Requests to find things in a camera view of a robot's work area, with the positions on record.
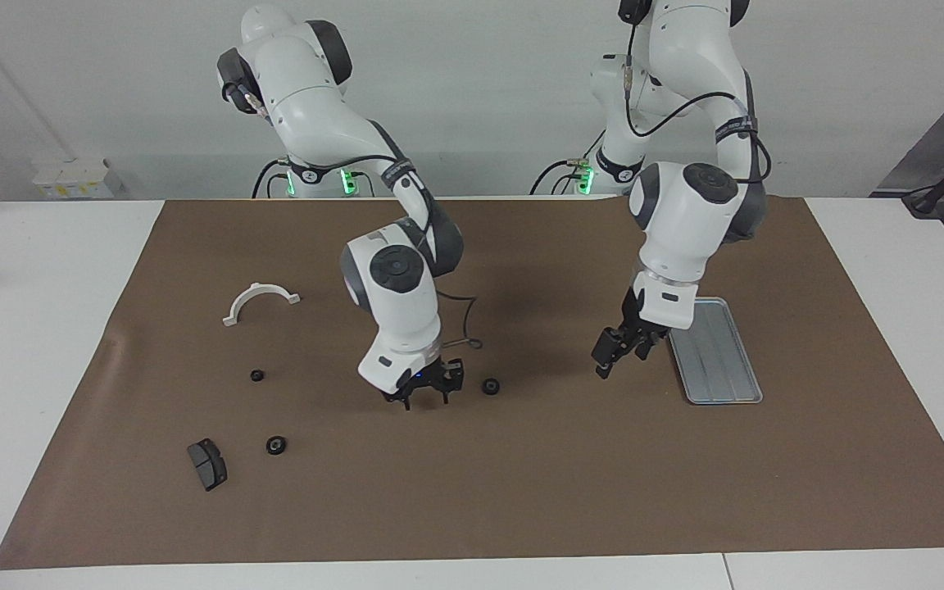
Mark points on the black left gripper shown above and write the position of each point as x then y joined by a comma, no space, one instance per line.
642,328

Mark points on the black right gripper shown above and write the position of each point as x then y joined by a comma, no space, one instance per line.
429,378

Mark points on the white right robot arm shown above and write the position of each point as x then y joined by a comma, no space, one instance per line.
398,319

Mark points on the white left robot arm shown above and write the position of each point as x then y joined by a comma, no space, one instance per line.
677,221

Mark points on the silver metal tray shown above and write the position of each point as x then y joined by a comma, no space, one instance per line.
722,377

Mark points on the brown table mat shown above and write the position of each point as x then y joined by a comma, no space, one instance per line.
521,492

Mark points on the short grey brake pad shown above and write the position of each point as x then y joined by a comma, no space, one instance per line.
207,465

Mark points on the white box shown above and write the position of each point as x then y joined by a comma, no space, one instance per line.
70,176

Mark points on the white curved plastic bracket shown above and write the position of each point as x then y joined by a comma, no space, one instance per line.
261,288

